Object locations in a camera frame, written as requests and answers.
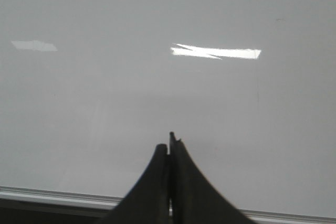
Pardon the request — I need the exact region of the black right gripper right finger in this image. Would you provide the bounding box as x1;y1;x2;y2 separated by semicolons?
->
170;132;254;224

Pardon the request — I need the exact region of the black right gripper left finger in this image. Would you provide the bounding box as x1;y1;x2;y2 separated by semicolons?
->
98;144;170;223

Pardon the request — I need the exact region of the white whiteboard with aluminium frame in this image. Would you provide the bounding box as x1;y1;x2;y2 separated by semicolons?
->
1;0;335;218

